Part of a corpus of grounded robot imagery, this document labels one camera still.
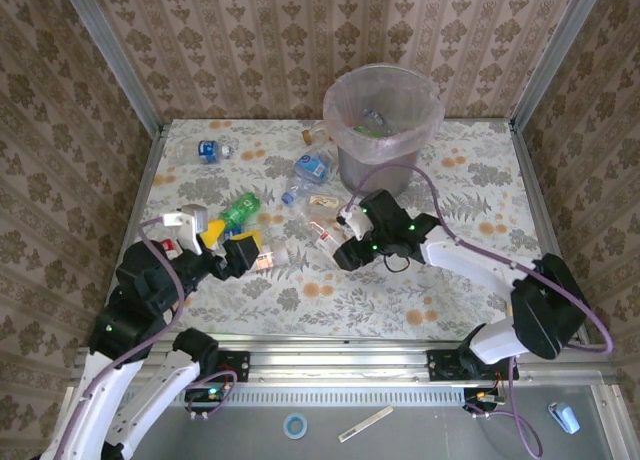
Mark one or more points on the white label clear bottle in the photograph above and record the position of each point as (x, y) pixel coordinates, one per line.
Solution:
(325, 237)

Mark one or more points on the green plastic bottle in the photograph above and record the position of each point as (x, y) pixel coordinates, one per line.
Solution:
(240, 207)

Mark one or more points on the orange print clear bottle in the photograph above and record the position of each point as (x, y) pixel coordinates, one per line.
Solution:
(280, 255)

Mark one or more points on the red label bottle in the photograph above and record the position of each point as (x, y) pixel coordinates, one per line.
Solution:
(167, 246)

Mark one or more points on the grey round waste bin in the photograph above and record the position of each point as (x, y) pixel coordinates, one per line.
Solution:
(387, 180)

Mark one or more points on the beige label green cap bottle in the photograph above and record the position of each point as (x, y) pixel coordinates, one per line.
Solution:
(325, 201)

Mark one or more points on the clear pink bin liner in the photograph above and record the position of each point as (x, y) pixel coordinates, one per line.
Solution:
(380, 150)

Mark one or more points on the large blue label bottle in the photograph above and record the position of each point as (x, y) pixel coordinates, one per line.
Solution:
(310, 167)

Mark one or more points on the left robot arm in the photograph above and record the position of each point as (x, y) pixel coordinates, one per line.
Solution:
(165, 395)

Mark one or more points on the floral patterned tablecloth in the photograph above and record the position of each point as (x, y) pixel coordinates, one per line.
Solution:
(350, 305)

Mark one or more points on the small blue label bottle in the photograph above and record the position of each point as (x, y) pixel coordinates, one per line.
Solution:
(209, 151)

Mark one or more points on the orange label plastic bottle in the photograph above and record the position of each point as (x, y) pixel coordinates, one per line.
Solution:
(312, 135)

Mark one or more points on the small black controller board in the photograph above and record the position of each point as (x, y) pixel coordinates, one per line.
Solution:
(200, 395)
(475, 396)

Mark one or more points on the wooden ruler stick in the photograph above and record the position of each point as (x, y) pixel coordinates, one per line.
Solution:
(365, 424)

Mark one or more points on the blue tape roll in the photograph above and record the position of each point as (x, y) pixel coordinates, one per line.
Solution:
(286, 426)

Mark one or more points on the blue white stapler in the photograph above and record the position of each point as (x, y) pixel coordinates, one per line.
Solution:
(565, 417)

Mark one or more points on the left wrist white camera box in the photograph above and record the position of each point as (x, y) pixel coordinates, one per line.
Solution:
(192, 220)

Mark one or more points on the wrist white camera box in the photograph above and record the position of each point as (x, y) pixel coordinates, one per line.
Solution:
(192, 220)
(359, 222)

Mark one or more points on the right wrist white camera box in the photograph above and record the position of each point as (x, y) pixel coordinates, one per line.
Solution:
(359, 222)

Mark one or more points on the aluminium table side rail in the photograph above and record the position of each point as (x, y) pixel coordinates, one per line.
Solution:
(129, 230)
(527, 155)

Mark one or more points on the aluminium mounting rail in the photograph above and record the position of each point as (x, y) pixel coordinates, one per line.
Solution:
(340, 360)

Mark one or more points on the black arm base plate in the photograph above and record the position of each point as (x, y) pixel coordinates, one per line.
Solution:
(440, 365)
(240, 365)

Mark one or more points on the aluminium frame post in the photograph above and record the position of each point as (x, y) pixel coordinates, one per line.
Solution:
(114, 55)
(558, 55)

